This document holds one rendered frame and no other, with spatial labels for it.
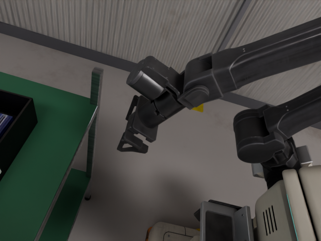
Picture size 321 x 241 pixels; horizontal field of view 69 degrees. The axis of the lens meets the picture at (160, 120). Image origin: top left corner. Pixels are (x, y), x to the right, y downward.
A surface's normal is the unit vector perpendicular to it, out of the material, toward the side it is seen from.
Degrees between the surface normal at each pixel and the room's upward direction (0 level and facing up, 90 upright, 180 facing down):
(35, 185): 0
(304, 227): 42
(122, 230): 0
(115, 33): 90
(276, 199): 98
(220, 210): 0
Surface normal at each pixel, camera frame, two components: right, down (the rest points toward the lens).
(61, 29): -0.13, 0.74
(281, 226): -0.98, -0.18
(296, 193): -0.45, -0.63
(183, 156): 0.26, -0.61
